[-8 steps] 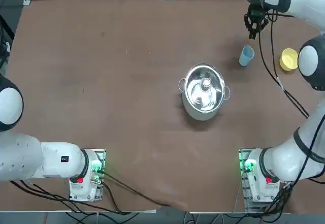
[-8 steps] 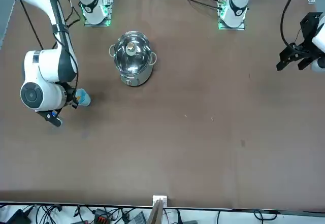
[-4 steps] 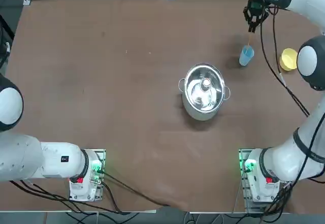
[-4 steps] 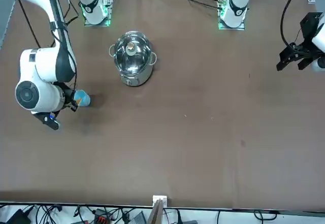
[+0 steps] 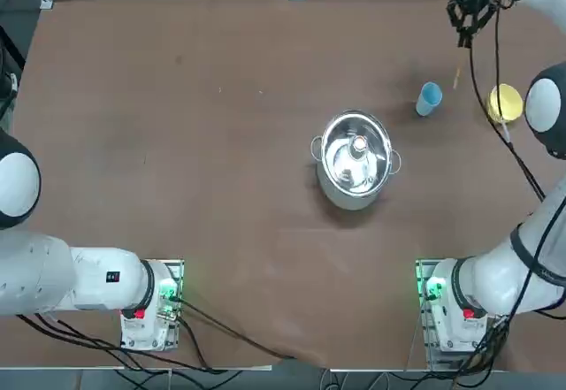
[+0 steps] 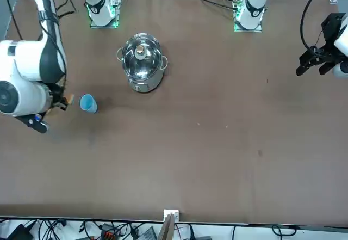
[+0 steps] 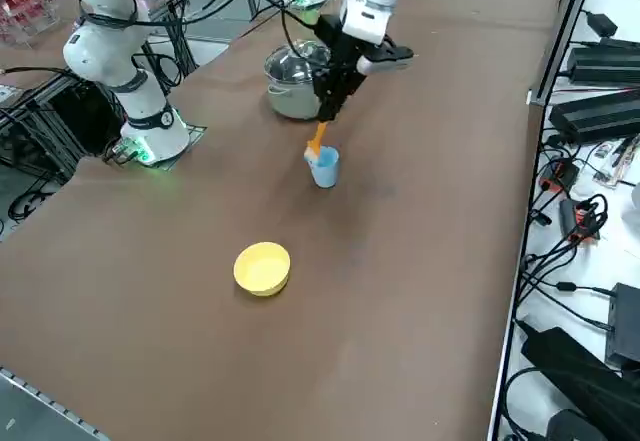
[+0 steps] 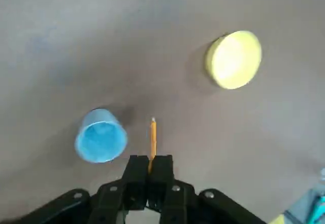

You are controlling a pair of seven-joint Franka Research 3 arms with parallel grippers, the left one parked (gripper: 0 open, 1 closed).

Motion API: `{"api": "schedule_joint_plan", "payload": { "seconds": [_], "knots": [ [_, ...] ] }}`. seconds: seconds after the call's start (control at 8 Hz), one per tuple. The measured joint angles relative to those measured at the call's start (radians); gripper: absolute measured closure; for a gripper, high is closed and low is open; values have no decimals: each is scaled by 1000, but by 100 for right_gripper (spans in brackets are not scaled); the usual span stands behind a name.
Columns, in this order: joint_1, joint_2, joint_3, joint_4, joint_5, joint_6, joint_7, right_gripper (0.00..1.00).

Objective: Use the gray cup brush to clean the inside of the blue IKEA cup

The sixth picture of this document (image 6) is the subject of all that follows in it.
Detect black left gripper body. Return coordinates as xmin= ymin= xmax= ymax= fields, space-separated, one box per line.
xmin=316 ymin=13 xmax=346 ymax=58

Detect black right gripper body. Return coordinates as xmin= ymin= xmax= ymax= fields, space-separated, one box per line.
xmin=47 ymin=83 xmax=67 ymax=110

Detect blue plastic cup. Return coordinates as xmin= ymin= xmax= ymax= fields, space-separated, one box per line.
xmin=79 ymin=94 xmax=98 ymax=114

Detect shiny pot lid with knob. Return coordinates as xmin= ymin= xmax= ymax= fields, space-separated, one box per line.
xmin=121 ymin=34 xmax=163 ymax=81

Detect steel electric pot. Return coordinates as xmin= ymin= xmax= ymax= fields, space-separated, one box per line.
xmin=116 ymin=33 xmax=169 ymax=93

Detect black power adapter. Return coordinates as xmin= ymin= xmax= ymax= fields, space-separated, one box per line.
xmin=5 ymin=223 xmax=34 ymax=240

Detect black power strip red switches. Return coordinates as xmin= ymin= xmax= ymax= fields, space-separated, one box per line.
xmin=99 ymin=223 xmax=121 ymax=240

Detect wooden board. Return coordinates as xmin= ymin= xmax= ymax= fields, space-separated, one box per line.
xmin=158 ymin=213 xmax=176 ymax=240

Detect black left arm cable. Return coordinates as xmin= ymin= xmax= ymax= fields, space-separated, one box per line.
xmin=300 ymin=0 xmax=327 ymax=53

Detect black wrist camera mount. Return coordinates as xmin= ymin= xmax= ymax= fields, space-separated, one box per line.
xmin=16 ymin=113 xmax=51 ymax=134

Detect black left base cable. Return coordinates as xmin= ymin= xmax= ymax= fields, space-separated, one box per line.
xmin=173 ymin=0 xmax=238 ymax=10

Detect aluminium frame post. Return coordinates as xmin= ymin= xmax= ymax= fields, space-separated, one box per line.
xmin=163 ymin=208 xmax=181 ymax=223

